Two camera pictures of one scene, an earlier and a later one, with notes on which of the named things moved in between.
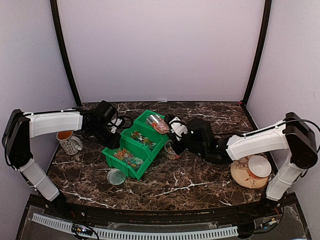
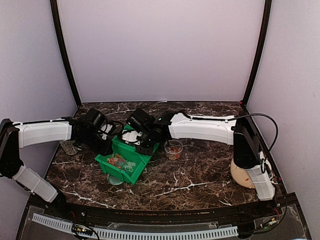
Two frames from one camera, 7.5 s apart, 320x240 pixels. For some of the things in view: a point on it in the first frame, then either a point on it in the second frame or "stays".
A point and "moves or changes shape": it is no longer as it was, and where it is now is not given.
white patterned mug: x=71 y=144 stays
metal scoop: x=159 y=123 moves or changes shape
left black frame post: x=57 y=24 stays
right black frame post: x=266 y=24 stays
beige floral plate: x=240 y=174 stays
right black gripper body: x=176 y=135 to x=148 y=142
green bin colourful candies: x=134 y=165 moves or changes shape
